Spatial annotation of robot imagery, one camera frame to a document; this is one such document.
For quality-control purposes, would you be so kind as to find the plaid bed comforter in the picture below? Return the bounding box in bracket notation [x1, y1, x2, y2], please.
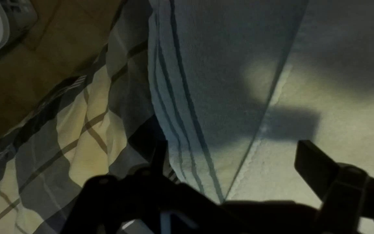
[0, 0, 185, 234]

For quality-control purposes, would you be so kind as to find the cream striped towel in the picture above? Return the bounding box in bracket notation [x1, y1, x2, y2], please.
[147, 0, 374, 234]

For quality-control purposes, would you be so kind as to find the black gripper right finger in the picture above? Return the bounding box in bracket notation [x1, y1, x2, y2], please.
[294, 139, 343, 202]

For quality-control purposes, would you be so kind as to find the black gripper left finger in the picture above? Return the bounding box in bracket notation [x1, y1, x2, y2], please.
[150, 138, 172, 178]

